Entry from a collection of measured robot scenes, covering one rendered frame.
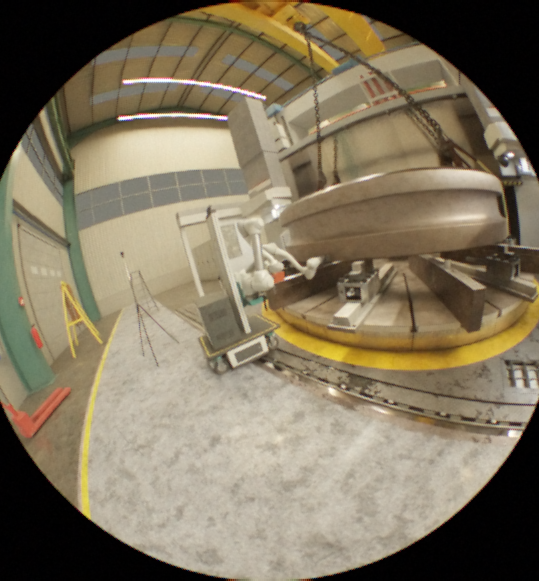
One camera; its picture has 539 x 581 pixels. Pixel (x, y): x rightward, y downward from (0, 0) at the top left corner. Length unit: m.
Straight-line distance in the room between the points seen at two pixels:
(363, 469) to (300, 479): 0.37
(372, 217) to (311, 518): 2.64
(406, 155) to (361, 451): 5.51
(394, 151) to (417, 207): 3.37
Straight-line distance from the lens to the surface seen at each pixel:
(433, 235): 2.30
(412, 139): 5.64
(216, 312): 2.04
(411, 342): 2.07
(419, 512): 1.35
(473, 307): 1.82
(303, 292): 2.95
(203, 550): 1.45
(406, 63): 8.45
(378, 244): 2.25
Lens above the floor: 1.27
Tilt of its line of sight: 14 degrees down
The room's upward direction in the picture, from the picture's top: 15 degrees counter-clockwise
